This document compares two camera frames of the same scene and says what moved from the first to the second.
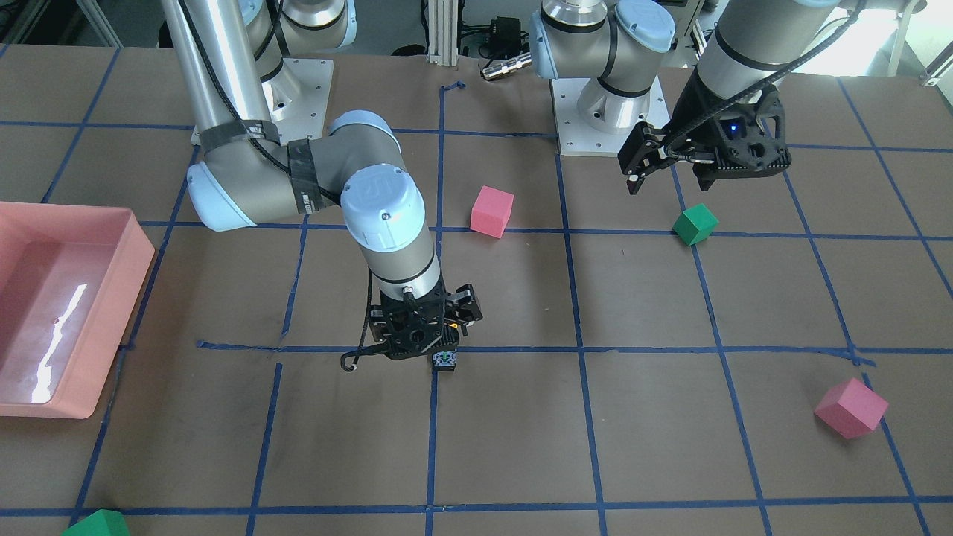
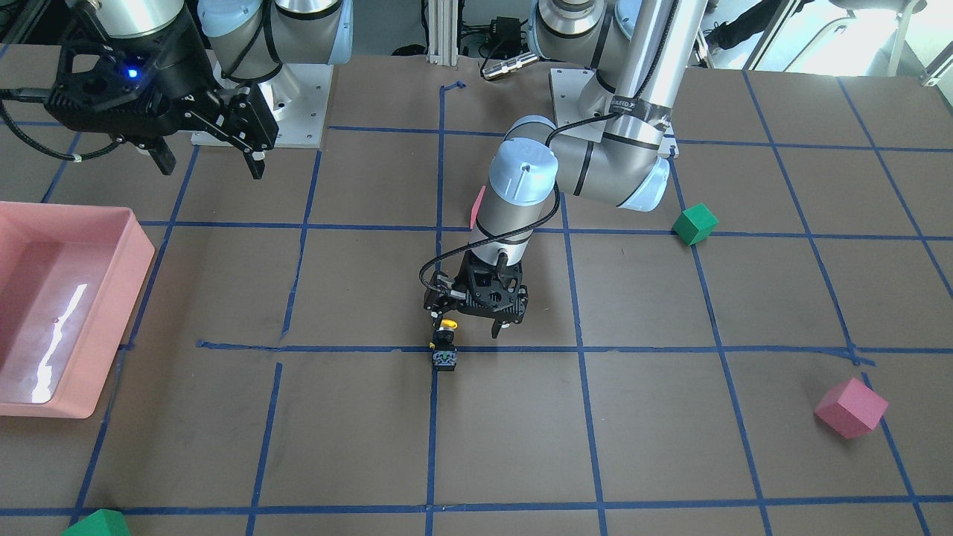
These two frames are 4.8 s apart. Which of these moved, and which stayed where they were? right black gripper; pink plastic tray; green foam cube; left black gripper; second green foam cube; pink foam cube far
Moved: left black gripper; right black gripper
Stayed: pink foam cube far; second green foam cube; green foam cube; pink plastic tray
